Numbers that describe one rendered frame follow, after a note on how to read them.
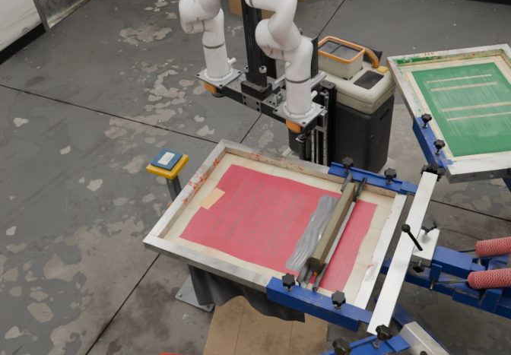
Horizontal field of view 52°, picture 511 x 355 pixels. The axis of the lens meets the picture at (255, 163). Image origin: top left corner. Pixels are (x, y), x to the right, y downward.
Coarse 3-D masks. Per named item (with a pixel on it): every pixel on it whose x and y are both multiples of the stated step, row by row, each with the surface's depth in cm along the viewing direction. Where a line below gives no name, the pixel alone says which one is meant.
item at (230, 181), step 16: (224, 176) 209; (240, 176) 208; (256, 176) 207; (272, 176) 206; (304, 192) 199; (320, 192) 198; (336, 192) 198; (304, 208) 193; (368, 208) 191; (304, 224) 188; (352, 224) 186; (368, 224) 185; (352, 240) 181
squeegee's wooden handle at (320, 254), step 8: (352, 184) 186; (344, 192) 183; (352, 192) 184; (344, 200) 180; (352, 200) 188; (336, 208) 178; (344, 208) 179; (336, 216) 176; (344, 216) 182; (328, 224) 173; (336, 224) 174; (328, 232) 171; (336, 232) 176; (320, 240) 169; (328, 240) 169; (320, 248) 167; (328, 248) 171; (312, 256) 165; (320, 256) 165; (312, 264) 167; (320, 264) 166
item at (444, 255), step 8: (440, 248) 165; (440, 256) 163; (448, 256) 163; (456, 256) 162; (464, 256) 162; (472, 256) 162; (440, 264) 162; (448, 264) 161; (456, 264) 160; (464, 264) 160; (448, 272) 163; (456, 272) 162; (464, 272) 160
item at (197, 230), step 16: (208, 208) 197; (192, 224) 192; (208, 224) 191; (192, 240) 187; (208, 240) 186; (224, 240) 185; (288, 240) 183; (240, 256) 180; (256, 256) 179; (272, 256) 179; (288, 256) 178; (336, 256) 177; (352, 256) 176; (288, 272) 174; (336, 272) 172; (336, 288) 168
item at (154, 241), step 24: (240, 144) 217; (288, 168) 208; (312, 168) 203; (192, 192) 201; (384, 192) 193; (408, 192) 191; (168, 216) 191; (144, 240) 184; (384, 240) 175; (192, 264) 178; (216, 264) 174; (264, 288) 167; (360, 288) 163
